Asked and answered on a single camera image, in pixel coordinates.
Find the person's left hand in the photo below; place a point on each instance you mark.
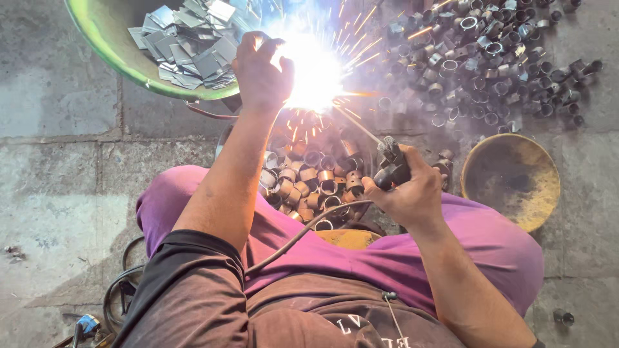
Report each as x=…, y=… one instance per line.
x=261, y=80

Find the person's right hand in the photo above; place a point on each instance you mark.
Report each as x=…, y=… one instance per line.
x=416, y=198

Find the black welding electrode holder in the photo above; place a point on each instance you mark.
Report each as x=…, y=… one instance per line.
x=392, y=167

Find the welded pipe piece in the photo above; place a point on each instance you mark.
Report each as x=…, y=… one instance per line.
x=444, y=167

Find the dark metal bowl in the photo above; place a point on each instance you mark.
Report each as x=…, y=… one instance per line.
x=371, y=154

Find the pile of square metal plates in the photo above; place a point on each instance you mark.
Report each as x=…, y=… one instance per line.
x=193, y=46

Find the yellow stool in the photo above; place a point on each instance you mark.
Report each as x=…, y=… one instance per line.
x=348, y=238

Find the purple trousers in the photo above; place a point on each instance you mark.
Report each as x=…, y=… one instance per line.
x=483, y=241

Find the welding electrode rod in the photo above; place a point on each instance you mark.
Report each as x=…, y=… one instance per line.
x=358, y=124

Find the yellow rusty round pan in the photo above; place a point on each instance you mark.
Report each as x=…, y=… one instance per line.
x=512, y=181

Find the heap of rusty pipe rings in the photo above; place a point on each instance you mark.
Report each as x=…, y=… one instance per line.
x=314, y=181

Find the heap of welded metal rings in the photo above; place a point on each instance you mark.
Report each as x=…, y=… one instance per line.
x=483, y=63

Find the green plastic basin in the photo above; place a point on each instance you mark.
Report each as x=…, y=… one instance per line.
x=104, y=34

